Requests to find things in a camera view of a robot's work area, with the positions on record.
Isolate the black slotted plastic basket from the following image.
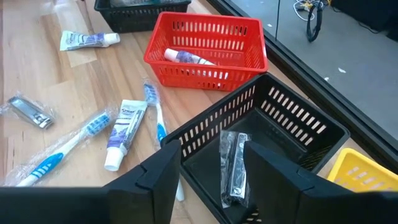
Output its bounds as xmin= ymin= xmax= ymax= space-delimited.
xmin=93 ymin=0 xmax=193 ymax=34
xmin=160 ymin=73 xmax=351 ymax=224

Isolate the red slotted plastic basket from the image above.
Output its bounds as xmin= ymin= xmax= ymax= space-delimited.
xmin=143 ymin=11 xmax=269 ymax=93

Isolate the white blue toothpaste tube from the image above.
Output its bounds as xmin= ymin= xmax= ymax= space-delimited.
xmin=59 ymin=30 xmax=121 ymax=52
xmin=103 ymin=99 xmax=149 ymax=172
xmin=164 ymin=48 xmax=229 ymax=80

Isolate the white and yellow cable bundle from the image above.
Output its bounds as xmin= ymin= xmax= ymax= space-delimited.
xmin=292 ymin=0 xmax=332 ymax=22

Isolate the coiled black cable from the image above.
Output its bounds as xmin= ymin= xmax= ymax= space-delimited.
xmin=306 ymin=0 xmax=324 ymax=43

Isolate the black floor equipment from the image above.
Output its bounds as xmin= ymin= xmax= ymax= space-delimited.
xmin=331 ymin=0 xmax=398 ymax=43

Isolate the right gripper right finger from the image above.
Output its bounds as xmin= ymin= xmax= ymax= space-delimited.
xmin=243 ymin=140 xmax=355 ymax=224

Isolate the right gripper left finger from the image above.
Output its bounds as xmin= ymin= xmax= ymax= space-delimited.
xmin=104 ymin=139 xmax=182 ymax=224

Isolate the blue white toothbrush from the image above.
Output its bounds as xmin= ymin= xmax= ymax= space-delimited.
xmin=142 ymin=80 xmax=186 ymax=202
xmin=2 ymin=107 xmax=118 ymax=187

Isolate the yellow slotted plastic basket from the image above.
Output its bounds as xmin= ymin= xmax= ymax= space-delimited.
xmin=326 ymin=147 xmax=398 ymax=194

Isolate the black aluminium table frame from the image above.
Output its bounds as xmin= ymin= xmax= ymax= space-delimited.
xmin=206 ymin=0 xmax=398 ymax=175

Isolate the long black floor cable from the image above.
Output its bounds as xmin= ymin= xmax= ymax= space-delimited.
xmin=274 ymin=0 xmax=280 ymax=41

